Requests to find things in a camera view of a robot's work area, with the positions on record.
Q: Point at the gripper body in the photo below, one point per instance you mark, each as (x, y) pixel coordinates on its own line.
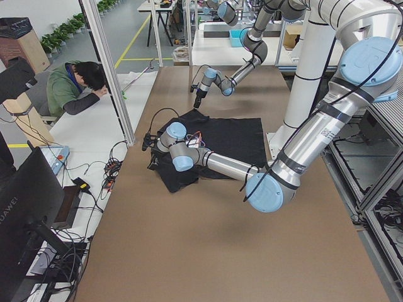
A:
(199, 94)
(155, 156)

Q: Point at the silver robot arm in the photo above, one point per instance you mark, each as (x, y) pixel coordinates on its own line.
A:
(350, 58)
(252, 40)

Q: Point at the grey orange usb hub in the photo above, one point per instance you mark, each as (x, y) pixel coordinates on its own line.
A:
(112, 167)
(108, 184)

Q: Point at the blue plastic bin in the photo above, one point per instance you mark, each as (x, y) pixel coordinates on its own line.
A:
(236, 38)

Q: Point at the black power adapter brick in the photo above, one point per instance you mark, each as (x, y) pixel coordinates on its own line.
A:
(83, 185)

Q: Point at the teach pendant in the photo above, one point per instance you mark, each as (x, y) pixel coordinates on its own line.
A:
(56, 156)

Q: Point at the person in green jacket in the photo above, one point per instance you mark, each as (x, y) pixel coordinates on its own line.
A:
(74, 87)

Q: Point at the cardboard box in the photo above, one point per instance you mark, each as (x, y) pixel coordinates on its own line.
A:
(292, 36)

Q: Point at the black Huawei monitor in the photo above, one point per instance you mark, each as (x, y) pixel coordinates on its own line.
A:
(30, 203)

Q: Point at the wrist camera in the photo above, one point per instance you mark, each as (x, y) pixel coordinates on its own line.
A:
(193, 87)
(149, 141)

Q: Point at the green handled reacher tool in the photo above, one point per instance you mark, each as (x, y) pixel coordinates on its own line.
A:
(129, 84)

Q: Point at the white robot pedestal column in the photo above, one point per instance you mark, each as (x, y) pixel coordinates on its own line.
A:
(316, 47)

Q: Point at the aluminium frame post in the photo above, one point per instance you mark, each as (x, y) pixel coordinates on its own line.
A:
(98, 38)

